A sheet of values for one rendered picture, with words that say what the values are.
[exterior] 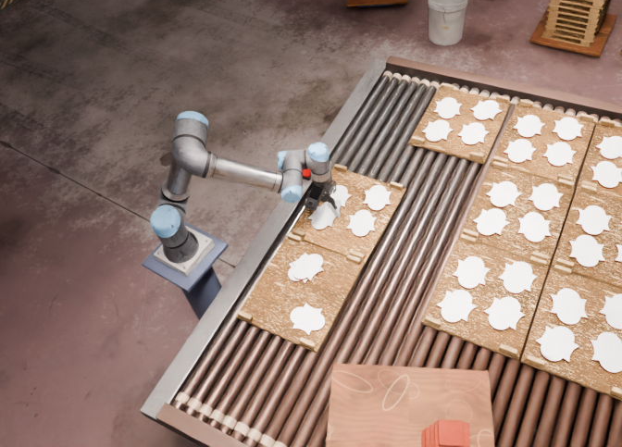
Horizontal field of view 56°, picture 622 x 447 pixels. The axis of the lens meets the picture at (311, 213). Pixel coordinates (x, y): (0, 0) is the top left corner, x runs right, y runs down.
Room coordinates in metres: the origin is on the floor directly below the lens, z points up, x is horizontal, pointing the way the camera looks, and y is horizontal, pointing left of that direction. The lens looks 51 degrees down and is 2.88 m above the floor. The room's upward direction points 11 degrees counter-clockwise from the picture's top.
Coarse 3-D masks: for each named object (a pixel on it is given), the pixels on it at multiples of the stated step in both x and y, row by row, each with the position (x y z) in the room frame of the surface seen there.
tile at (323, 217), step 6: (324, 204) 1.58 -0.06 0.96; (318, 210) 1.55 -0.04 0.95; (324, 210) 1.54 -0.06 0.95; (330, 210) 1.54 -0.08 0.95; (312, 216) 1.53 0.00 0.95; (318, 216) 1.52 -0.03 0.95; (324, 216) 1.52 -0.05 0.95; (330, 216) 1.51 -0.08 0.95; (312, 222) 1.50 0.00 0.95; (318, 222) 1.49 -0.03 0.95; (324, 222) 1.49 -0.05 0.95; (330, 222) 1.48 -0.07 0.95; (318, 228) 1.46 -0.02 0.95; (324, 228) 1.46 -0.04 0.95
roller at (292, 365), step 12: (408, 144) 1.86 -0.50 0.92; (408, 156) 1.79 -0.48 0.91; (396, 168) 1.73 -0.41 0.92; (396, 180) 1.67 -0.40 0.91; (300, 348) 0.96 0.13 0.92; (300, 360) 0.92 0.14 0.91; (288, 372) 0.88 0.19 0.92; (276, 384) 0.85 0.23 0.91; (288, 384) 0.84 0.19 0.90; (276, 396) 0.80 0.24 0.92; (264, 408) 0.77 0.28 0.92; (264, 420) 0.73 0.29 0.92; (252, 432) 0.69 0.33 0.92; (252, 444) 0.66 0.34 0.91
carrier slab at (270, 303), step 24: (288, 240) 1.44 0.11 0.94; (288, 264) 1.32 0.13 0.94; (336, 264) 1.28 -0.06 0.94; (360, 264) 1.26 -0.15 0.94; (264, 288) 1.23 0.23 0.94; (288, 288) 1.21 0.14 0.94; (312, 288) 1.19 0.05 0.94; (336, 288) 1.17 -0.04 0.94; (264, 312) 1.13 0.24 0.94; (288, 312) 1.11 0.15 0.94; (336, 312) 1.07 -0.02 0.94; (288, 336) 1.01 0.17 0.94; (312, 336) 0.99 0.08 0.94
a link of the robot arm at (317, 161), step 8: (312, 144) 1.57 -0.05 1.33; (320, 144) 1.56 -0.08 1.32; (312, 152) 1.53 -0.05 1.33; (320, 152) 1.52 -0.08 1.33; (328, 152) 1.54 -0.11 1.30; (312, 160) 1.52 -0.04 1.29; (320, 160) 1.51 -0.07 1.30; (328, 160) 1.52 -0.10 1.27; (312, 168) 1.52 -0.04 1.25; (320, 168) 1.51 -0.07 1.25; (328, 168) 1.52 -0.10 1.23
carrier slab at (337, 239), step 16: (336, 176) 1.74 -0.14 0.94; (352, 176) 1.72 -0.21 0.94; (352, 192) 1.62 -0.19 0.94; (400, 192) 1.57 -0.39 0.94; (352, 208) 1.54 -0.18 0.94; (368, 208) 1.52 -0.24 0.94; (384, 208) 1.51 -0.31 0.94; (304, 224) 1.51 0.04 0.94; (336, 224) 1.47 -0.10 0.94; (384, 224) 1.43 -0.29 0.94; (304, 240) 1.43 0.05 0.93; (320, 240) 1.41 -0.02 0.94; (336, 240) 1.39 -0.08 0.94; (352, 240) 1.38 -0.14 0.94; (368, 240) 1.36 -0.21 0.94; (368, 256) 1.29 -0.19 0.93
